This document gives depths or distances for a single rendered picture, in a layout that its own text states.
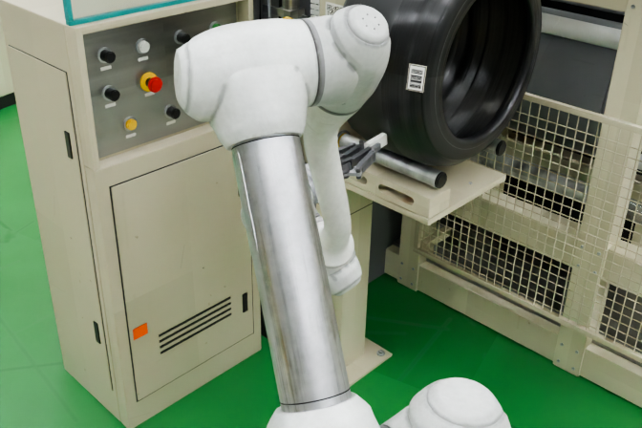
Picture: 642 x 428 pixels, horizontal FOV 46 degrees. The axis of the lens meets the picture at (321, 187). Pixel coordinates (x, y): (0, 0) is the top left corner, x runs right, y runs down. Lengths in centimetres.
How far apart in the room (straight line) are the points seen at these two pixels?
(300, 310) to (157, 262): 124
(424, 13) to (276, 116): 75
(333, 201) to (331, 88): 36
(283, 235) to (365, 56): 28
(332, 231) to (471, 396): 49
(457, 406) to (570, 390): 167
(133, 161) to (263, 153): 104
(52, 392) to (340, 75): 186
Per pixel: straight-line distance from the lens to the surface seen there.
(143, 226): 215
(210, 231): 232
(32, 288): 323
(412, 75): 172
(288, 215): 104
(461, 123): 218
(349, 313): 254
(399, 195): 201
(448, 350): 281
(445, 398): 111
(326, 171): 138
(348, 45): 109
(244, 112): 104
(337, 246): 151
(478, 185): 214
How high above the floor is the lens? 177
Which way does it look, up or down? 28 degrees down
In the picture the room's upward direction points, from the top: 1 degrees clockwise
